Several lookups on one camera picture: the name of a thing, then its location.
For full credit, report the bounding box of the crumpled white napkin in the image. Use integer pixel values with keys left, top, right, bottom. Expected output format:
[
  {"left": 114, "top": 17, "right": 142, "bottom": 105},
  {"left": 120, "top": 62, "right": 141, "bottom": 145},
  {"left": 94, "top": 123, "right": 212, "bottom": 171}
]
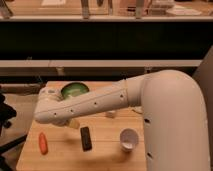
[{"left": 132, "top": 106, "right": 143, "bottom": 114}]

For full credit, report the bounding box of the white salt shaker bottle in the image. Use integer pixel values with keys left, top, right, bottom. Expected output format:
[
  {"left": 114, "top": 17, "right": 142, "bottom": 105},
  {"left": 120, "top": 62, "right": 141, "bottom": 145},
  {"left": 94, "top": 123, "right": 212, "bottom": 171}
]
[{"left": 105, "top": 111, "right": 116, "bottom": 118}]

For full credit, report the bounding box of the green ceramic bowl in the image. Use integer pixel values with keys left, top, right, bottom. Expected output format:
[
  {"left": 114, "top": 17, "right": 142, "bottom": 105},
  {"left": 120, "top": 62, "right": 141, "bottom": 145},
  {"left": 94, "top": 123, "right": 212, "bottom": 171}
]
[{"left": 61, "top": 82, "right": 89, "bottom": 99}]

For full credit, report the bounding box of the white ceramic cup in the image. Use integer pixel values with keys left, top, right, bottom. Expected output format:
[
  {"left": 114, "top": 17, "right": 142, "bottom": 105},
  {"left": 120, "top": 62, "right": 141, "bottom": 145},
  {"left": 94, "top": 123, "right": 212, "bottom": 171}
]
[{"left": 120, "top": 128, "right": 139, "bottom": 152}]

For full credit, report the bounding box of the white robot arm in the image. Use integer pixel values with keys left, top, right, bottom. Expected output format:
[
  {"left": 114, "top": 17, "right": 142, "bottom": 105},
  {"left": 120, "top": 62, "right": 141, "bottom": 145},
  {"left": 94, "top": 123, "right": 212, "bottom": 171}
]
[{"left": 34, "top": 70, "right": 211, "bottom": 171}]

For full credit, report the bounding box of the black rectangular remote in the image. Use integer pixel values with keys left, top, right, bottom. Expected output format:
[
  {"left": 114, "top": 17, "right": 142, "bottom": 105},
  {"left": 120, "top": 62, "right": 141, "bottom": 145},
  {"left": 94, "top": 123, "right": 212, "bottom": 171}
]
[{"left": 80, "top": 127, "right": 92, "bottom": 151}]

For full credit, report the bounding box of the black office chair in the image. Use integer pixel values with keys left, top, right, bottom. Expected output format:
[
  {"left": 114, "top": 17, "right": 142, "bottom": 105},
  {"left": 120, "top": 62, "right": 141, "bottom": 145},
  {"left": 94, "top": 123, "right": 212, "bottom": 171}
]
[{"left": 0, "top": 93, "right": 27, "bottom": 171}]

